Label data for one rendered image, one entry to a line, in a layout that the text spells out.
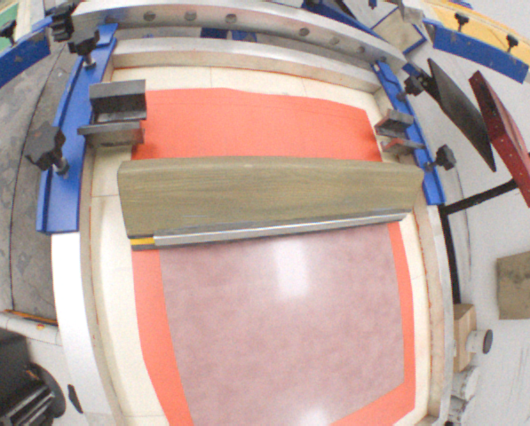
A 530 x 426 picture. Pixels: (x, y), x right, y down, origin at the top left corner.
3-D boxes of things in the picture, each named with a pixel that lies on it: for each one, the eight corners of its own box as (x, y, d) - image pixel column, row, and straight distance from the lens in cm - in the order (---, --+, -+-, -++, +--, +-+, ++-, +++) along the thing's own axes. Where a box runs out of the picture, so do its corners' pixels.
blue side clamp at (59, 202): (95, 240, 32) (73, 228, 26) (61, 242, 34) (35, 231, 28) (119, 63, 48) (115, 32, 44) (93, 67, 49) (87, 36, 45)
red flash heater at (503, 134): (513, 148, 181) (526, 141, 179) (527, 214, 154) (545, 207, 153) (464, 79, 141) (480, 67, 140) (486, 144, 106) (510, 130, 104)
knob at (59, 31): (82, 44, 49) (75, 11, 46) (55, 51, 52) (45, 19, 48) (93, 23, 55) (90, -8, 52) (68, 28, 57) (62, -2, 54)
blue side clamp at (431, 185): (420, 211, 54) (446, 201, 51) (407, 213, 50) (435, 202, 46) (377, 91, 65) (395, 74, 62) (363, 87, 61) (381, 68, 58)
